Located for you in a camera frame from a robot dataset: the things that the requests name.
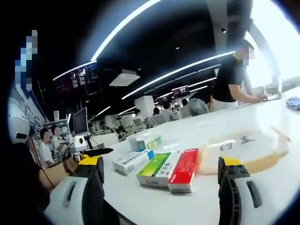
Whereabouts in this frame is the ceiling air vent panel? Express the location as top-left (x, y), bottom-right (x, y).
top-left (109, 69), bottom-right (141, 88)

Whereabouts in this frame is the blue white wall poster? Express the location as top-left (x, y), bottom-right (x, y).
top-left (9, 86), bottom-right (49, 128)

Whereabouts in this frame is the red medicine box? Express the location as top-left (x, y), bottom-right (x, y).
top-left (167, 148), bottom-right (200, 193)

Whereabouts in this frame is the person's left hand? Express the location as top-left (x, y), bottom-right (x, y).
top-left (62, 151), bottom-right (82, 175)

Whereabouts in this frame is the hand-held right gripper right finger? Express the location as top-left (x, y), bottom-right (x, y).
top-left (217, 156), bottom-right (272, 225)

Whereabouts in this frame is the white desk partition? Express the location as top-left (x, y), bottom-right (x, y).
top-left (90, 134), bottom-right (119, 150)

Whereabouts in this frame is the computer monitor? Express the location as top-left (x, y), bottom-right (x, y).
top-left (72, 107), bottom-right (90, 136)

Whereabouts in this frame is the hanging display screen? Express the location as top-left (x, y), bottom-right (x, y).
top-left (53, 61), bottom-right (98, 95)

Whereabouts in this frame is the person's torso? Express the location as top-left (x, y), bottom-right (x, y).
top-left (9, 140), bottom-right (51, 211)

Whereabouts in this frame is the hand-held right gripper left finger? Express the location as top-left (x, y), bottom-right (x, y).
top-left (44, 156), bottom-right (105, 225)

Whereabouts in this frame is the cluster of office workstations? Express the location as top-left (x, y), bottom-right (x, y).
top-left (91, 110), bottom-right (188, 141)

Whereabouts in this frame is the red cable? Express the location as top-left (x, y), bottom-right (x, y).
top-left (30, 140), bottom-right (56, 188)

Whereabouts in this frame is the white blue medicine box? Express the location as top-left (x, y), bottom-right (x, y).
top-left (113, 149), bottom-right (155, 176)

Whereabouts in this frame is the grey laptop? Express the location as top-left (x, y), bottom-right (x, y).
top-left (262, 77), bottom-right (284, 102)

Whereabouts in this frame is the ceiling light strip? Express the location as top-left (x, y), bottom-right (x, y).
top-left (90, 0), bottom-right (162, 62)
top-left (121, 51), bottom-right (235, 100)

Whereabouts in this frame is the dark grey medicine box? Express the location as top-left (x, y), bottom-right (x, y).
top-left (136, 151), bottom-right (180, 187)

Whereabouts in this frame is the white worn device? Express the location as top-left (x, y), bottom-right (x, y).
top-left (8, 109), bottom-right (31, 144)

